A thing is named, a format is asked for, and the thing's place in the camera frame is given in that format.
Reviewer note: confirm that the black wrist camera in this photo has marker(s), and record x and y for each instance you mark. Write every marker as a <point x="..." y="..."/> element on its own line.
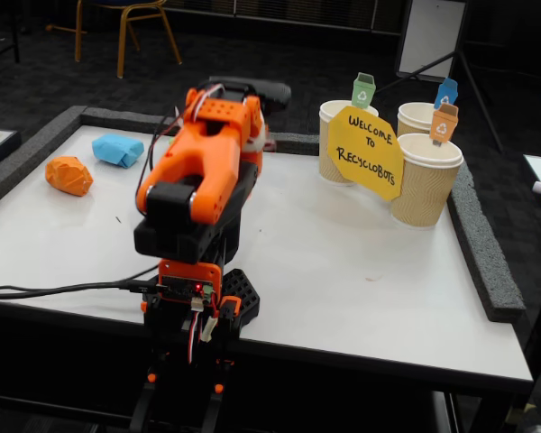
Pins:
<point x="270" y="92"/>

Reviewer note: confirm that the orange recycling bin label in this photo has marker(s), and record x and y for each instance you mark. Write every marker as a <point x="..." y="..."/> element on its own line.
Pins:
<point x="444" y="124"/>

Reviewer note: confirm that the orange paper wad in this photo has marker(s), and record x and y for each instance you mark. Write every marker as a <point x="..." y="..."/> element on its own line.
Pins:
<point x="67" y="176"/>

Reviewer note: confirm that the short grey foam border strip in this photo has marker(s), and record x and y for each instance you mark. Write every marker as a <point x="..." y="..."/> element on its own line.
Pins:
<point x="297" y="143"/>

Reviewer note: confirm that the white board on stand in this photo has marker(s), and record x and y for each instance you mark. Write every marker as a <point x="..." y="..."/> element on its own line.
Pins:
<point x="433" y="36"/>

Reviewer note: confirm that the orange and black robot arm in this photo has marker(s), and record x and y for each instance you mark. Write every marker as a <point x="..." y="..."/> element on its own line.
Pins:
<point x="198" y="162"/>

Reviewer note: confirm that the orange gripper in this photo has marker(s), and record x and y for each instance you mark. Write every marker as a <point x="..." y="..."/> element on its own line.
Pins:
<point x="274" y="91"/>

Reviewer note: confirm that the paper cup with blue label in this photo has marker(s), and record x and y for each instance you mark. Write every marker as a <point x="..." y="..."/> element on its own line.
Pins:
<point x="415" y="118"/>

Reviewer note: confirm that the paper cup with orange label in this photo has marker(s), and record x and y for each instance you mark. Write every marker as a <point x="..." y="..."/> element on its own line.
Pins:
<point x="426" y="189"/>

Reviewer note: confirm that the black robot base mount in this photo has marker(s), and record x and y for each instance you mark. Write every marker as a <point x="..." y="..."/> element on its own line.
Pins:
<point x="245" y="293"/>

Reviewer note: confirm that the black clamp orange knob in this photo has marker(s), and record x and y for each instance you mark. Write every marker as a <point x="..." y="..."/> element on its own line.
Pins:
<point x="151" y="378"/>
<point x="217" y="388"/>

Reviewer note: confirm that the paper cup with green label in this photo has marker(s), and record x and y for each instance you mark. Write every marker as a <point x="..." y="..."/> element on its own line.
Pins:
<point x="333" y="117"/>

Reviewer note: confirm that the blue paper wad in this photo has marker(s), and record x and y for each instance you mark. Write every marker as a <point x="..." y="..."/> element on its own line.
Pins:
<point x="115" y="149"/>

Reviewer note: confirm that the green recycling bin label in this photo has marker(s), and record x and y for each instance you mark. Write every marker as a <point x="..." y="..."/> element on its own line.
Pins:
<point x="363" y="92"/>

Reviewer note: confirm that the white side table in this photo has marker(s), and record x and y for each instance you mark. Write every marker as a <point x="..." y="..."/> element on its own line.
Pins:
<point x="534" y="164"/>

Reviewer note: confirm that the blue recycling bin label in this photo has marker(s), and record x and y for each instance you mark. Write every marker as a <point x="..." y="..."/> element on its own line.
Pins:
<point x="446" y="94"/>

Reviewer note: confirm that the yellow welcome sign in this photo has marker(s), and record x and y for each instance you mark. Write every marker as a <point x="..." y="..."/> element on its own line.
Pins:
<point x="365" y="153"/>

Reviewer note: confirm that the orange controller board holder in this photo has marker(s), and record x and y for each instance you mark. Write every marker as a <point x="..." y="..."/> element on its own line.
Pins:
<point x="189" y="273"/>

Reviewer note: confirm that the wooden chair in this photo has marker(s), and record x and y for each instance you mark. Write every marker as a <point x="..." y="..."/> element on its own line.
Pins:
<point x="122" y="45"/>

